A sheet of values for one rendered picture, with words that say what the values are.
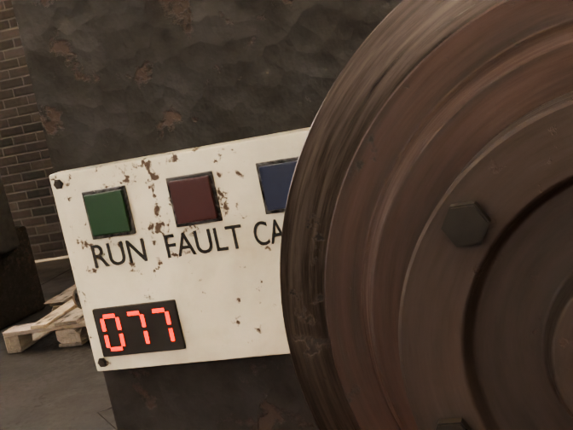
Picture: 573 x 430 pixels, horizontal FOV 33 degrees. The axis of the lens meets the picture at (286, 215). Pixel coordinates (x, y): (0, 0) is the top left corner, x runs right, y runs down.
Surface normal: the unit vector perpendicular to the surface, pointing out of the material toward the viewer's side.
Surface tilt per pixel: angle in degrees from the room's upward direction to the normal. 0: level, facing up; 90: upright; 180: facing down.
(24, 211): 90
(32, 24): 90
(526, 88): 90
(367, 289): 79
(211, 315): 90
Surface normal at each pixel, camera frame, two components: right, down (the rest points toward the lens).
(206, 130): -0.29, 0.22
